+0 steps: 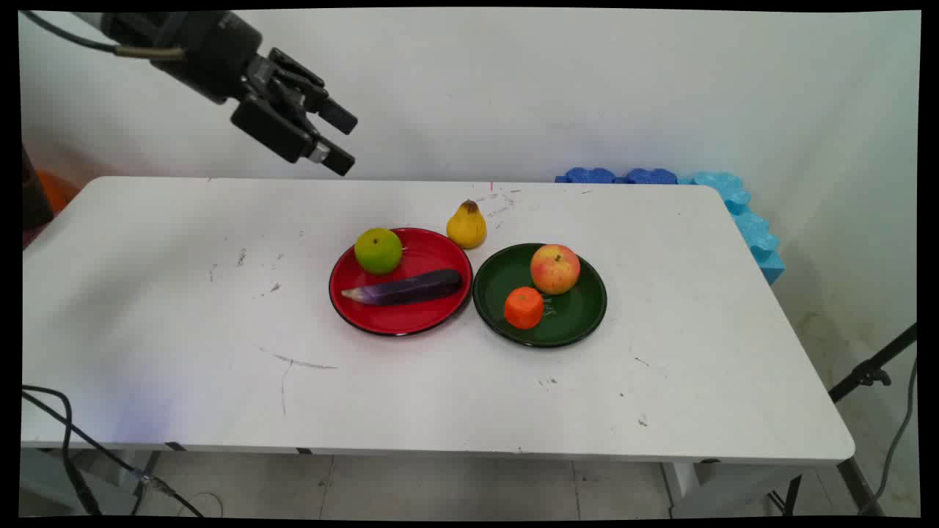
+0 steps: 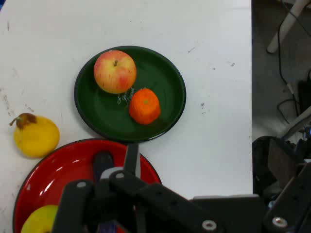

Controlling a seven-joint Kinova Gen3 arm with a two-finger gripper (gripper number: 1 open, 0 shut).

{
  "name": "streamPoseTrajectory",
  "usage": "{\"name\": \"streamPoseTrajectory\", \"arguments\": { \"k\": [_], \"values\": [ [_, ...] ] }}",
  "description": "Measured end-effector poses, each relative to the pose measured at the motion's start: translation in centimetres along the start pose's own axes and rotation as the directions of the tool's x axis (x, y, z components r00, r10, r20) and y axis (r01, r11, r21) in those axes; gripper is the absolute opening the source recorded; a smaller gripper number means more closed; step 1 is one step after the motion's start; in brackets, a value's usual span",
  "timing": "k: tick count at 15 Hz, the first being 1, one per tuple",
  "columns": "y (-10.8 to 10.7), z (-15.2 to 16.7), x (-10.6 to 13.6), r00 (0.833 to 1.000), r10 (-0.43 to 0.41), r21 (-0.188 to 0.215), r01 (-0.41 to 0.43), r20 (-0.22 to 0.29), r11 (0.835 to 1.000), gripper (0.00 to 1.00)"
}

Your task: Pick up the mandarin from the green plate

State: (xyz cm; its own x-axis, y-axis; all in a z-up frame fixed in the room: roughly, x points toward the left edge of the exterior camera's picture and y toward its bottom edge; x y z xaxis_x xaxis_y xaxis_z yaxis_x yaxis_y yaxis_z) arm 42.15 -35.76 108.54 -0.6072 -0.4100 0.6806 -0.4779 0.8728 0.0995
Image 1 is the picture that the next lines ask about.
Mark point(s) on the black tripod stand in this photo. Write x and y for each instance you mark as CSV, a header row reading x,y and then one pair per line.
x,y
869,374

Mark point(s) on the dark blue foam mat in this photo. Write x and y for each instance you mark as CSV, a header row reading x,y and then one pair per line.
x,y
589,175
651,176

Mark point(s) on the red yellow apple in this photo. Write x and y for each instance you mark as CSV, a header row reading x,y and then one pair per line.
x,y
555,269

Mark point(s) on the orange object behind table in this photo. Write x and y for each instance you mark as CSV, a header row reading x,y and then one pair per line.
x,y
53,191

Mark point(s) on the orange tangerine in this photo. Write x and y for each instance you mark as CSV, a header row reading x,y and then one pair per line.
x,y
524,308

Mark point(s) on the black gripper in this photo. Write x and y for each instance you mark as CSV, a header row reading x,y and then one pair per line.
x,y
205,51

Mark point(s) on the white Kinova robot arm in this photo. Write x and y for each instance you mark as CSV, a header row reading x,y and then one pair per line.
x,y
89,17

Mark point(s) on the dark object behind table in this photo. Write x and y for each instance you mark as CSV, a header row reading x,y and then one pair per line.
x,y
34,198

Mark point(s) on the light blue foam mat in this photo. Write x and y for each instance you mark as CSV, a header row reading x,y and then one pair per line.
x,y
755,235

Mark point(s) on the green apple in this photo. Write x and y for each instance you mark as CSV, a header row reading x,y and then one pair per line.
x,y
378,251

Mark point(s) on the white table leg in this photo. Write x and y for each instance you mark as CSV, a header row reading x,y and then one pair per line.
x,y
704,488

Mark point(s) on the yellow pear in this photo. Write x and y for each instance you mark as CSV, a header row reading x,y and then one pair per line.
x,y
466,227

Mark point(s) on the red plate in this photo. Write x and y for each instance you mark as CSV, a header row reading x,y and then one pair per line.
x,y
411,312

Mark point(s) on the dark green plate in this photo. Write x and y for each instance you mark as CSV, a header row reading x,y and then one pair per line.
x,y
579,308

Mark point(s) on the purple eggplant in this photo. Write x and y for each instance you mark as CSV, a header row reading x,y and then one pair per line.
x,y
411,288

